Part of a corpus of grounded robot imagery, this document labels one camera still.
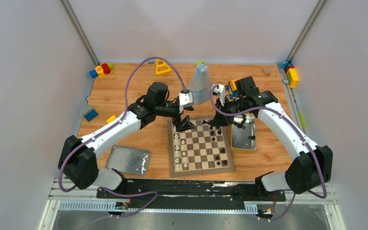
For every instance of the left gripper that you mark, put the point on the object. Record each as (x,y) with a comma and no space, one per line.
(180,116)

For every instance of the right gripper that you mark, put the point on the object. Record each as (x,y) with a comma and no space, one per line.
(220,119)

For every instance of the wooden chess board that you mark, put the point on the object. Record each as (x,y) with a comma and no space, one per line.
(204,150)

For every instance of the silver metal tin box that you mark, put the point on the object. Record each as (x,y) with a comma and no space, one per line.
(243,134)

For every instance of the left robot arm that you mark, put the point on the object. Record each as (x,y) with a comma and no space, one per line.
(78,159)

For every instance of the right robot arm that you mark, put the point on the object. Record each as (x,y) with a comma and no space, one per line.
(311,164)

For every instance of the toy car blocks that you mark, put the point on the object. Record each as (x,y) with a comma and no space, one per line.
(231,87)

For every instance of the clear bubble wrap bag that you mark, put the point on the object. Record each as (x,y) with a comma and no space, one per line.
(200,85)

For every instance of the small wooden block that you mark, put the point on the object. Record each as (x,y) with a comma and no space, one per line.
(266,72)

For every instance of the green block behind bag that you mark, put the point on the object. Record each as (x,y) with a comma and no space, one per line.
(200,62)

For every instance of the yellow trapezoid toy block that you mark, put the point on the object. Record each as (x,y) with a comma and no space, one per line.
(162,68)

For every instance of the silver tin lid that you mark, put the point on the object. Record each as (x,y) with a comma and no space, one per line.
(129,160)

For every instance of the stacked coloured bricks corner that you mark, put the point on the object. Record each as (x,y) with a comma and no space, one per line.
(290,72)

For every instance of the small yellow block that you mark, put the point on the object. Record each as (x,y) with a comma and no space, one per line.
(110,119)

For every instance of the blue lego brick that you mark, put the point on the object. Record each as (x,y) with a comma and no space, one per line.
(89,116)

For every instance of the red cylinder block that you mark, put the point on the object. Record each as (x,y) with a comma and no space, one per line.
(106,68)

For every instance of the grey lego brick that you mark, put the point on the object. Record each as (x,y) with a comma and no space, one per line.
(87,109)

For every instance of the yellow cylinder block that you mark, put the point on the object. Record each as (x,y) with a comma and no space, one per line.
(100,71)

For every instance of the blue cube block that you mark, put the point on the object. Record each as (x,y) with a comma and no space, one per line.
(93,73)

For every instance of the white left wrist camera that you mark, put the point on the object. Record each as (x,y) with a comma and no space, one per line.
(186,100)

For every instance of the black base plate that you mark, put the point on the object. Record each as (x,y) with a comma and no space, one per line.
(246,191)

